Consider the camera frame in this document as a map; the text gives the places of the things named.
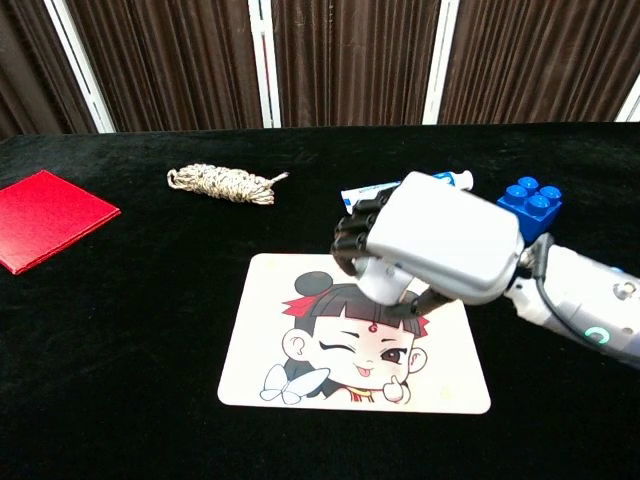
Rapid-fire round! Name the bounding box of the black velvet tablecloth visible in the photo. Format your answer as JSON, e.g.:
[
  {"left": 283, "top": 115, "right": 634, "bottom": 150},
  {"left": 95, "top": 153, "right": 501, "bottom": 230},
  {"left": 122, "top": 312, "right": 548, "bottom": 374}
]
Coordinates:
[{"left": 0, "top": 121, "right": 640, "bottom": 480}]

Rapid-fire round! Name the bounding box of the cartoon girl mouse pad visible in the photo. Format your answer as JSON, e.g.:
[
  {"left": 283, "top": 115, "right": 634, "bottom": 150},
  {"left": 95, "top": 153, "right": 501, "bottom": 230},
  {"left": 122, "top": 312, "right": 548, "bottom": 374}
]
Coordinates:
[{"left": 216, "top": 252, "right": 492, "bottom": 416}]

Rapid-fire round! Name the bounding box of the red hardcover book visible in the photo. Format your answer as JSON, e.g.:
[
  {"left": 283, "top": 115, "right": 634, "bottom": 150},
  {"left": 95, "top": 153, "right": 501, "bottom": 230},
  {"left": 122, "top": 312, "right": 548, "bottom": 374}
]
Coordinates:
[{"left": 0, "top": 169, "right": 122, "bottom": 276}]

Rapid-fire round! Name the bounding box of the white partition frame post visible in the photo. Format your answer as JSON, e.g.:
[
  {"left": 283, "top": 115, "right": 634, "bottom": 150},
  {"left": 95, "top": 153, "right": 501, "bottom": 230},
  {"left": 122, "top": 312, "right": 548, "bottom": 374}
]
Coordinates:
[
  {"left": 421, "top": 0, "right": 460, "bottom": 126},
  {"left": 247, "top": 0, "right": 282, "bottom": 129},
  {"left": 42, "top": 0, "right": 117, "bottom": 134},
  {"left": 614, "top": 82, "right": 640, "bottom": 123}
]

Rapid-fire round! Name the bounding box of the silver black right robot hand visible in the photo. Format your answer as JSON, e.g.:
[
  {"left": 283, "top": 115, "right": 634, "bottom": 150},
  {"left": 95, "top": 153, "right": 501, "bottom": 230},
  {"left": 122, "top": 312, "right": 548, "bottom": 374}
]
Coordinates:
[{"left": 330, "top": 170, "right": 527, "bottom": 316}]

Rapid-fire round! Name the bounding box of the beige braided rope bundle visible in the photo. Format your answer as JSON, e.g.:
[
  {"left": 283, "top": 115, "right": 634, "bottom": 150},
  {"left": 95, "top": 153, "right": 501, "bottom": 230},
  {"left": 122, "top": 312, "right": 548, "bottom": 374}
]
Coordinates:
[{"left": 166, "top": 163, "right": 291, "bottom": 207}]

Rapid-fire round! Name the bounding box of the blue plastic building block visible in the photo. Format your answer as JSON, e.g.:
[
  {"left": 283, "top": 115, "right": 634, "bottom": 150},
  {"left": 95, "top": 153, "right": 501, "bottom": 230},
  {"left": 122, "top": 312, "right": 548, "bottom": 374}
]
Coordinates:
[{"left": 496, "top": 176, "right": 564, "bottom": 245}]

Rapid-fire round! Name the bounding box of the white blue toothpaste tube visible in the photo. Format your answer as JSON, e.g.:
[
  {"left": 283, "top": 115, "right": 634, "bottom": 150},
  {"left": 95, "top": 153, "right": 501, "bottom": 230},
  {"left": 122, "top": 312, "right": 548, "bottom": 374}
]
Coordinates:
[{"left": 340, "top": 169, "right": 475, "bottom": 217}]

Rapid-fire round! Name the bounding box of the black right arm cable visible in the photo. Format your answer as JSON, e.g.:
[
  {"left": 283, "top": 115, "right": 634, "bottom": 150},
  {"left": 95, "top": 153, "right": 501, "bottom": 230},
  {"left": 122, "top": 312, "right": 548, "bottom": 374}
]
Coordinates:
[{"left": 528, "top": 233, "right": 609, "bottom": 347}]

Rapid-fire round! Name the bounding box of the brown pleated curtain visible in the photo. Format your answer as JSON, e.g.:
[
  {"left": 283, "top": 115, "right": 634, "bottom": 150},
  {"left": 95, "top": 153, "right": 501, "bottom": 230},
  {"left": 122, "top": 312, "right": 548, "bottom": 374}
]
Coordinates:
[
  {"left": 66, "top": 0, "right": 265, "bottom": 134},
  {"left": 271, "top": 0, "right": 442, "bottom": 128},
  {"left": 0, "top": 0, "right": 99, "bottom": 141},
  {"left": 438, "top": 0, "right": 640, "bottom": 125}
]

